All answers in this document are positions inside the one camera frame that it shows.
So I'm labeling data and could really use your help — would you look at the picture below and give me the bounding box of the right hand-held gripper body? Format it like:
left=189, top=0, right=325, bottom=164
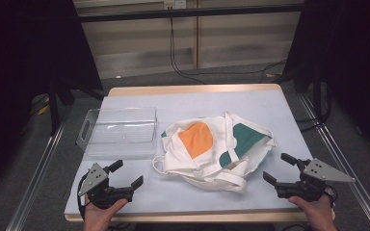
left=274, top=158, right=357, bottom=203

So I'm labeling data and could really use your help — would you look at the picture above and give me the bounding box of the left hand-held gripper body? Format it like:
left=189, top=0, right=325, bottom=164
left=77, top=162, right=134, bottom=210

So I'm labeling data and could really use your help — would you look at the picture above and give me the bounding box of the white canvas tote bag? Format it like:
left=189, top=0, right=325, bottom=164
left=152, top=111, right=276, bottom=193

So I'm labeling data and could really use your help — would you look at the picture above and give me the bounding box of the person's left hand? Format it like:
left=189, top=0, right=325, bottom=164
left=83, top=195, right=129, bottom=231

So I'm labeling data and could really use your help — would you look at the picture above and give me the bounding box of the person's right hand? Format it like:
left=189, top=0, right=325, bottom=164
left=288, top=192, right=336, bottom=231

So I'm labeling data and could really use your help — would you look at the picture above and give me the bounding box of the clear plastic container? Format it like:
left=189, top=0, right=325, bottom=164
left=75, top=106, right=159, bottom=158

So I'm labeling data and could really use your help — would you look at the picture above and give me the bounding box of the black stand leg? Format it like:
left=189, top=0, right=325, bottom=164
left=47, top=76, right=61, bottom=137
left=312, top=64, right=323, bottom=120

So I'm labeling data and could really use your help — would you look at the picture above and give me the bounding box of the dark curtain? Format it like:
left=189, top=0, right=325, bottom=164
left=0, top=0, right=104, bottom=193
left=283, top=0, right=370, bottom=162

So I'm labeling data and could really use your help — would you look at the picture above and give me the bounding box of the black horizontal bar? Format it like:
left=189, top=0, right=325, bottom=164
left=76, top=3, right=304, bottom=23

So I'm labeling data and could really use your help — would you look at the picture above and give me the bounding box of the white power outlet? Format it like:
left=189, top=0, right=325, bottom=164
left=163, top=0, right=187, bottom=10

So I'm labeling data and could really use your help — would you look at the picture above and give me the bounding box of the metal floor rail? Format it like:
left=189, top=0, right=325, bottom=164
left=298, top=92, right=370, bottom=231
left=5, top=118, right=69, bottom=231

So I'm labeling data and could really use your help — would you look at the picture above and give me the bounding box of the black floor cable bundle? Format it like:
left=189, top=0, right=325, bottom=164
left=296, top=92, right=332, bottom=133

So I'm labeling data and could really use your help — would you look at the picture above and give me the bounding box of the thin black floor cable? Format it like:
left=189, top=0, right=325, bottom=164
left=259, top=59, right=287, bottom=84

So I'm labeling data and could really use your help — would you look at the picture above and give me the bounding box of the long black cable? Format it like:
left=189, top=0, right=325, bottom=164
left=169, top=17, right=208, bottom=86

